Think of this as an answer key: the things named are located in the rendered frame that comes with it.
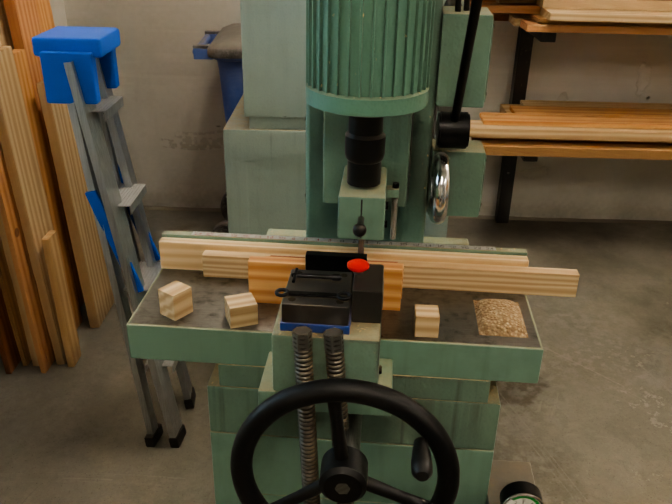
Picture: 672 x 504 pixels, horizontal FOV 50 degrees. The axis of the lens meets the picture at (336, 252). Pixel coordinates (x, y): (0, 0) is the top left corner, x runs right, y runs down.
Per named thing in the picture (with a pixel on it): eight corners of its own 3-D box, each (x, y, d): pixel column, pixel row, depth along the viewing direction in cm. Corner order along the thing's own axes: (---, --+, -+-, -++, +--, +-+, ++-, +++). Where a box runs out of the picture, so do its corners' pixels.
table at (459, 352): (104, 398, 99) (99, 362, 97) (168, 289, 126) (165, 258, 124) (552, 428, 95) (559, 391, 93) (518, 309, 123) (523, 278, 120)
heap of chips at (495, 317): (479, 335, 104) (480, 324, 103) (473, 300, 113) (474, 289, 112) (528, 338, 104) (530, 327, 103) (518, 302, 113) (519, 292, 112)
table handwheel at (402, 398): (318, 599, 98) (178, 460, 89) (331, 490, 116) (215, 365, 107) (506, 517, 89) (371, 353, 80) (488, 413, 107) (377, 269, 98)
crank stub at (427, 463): (419, 488, 82) (406, 474, 81) (417, 453, 87) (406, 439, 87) (437, 480, 81) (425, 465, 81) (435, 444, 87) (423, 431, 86)
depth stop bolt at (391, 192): (383, 240, 119) (386, 184, 115) (383, 235, 121) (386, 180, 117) (396, 240, 119) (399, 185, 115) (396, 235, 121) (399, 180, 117)
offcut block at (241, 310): (252, 311, 109) (251, 291, 107) (258, 324, 106) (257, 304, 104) (225, 316, 108) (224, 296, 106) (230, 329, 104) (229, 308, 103)
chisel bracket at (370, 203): (336, 248, 110) (338, 196, 106) (343, 211, 122) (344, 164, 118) (385, 250, 109) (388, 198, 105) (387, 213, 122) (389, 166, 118)
